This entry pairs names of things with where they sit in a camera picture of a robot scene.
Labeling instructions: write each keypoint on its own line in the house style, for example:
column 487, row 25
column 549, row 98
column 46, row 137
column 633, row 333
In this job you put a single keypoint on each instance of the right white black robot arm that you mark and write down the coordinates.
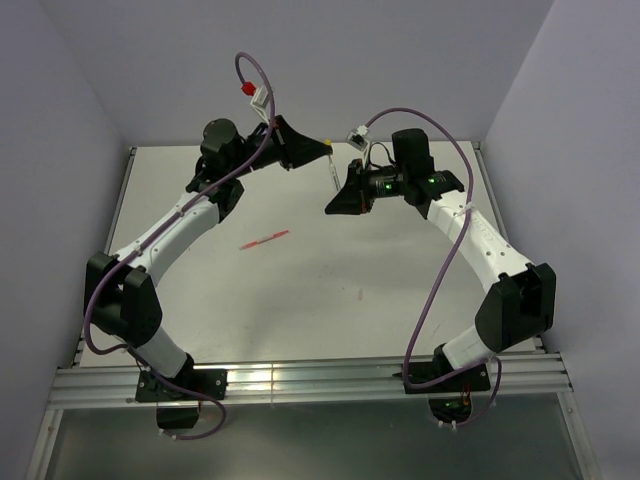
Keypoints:
column 519, row 295

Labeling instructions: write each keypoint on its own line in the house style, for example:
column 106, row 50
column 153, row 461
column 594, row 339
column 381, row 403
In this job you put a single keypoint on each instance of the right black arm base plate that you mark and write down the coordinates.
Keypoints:
column 424, row 377

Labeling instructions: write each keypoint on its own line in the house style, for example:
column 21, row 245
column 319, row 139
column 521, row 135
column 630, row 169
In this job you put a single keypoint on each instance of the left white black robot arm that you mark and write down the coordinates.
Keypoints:
column 120, row 289

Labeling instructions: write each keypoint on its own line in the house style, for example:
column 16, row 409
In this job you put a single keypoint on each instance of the red pen with clear barrel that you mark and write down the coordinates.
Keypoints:
column 263, row 240

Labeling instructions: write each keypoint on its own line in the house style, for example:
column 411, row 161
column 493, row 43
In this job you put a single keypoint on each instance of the aluminium frame rail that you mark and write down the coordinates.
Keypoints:
column 298, row 382

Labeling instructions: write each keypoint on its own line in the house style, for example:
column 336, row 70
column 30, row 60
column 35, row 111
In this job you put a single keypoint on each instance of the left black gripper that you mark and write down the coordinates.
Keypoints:
column 292, row 149

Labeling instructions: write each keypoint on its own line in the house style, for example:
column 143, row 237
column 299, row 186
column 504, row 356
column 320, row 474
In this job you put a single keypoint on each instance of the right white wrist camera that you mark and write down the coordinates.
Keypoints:
column 359, row 139

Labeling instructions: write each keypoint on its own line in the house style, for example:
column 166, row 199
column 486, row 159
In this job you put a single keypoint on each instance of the white pen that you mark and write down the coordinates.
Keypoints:
column 334, row 173

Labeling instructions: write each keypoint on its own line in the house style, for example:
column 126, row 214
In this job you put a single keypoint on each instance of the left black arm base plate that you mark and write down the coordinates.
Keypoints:
column 211, row 383

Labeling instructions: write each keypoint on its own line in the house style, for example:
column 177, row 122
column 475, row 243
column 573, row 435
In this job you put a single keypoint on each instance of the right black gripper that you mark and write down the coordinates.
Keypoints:
column 354, row 198

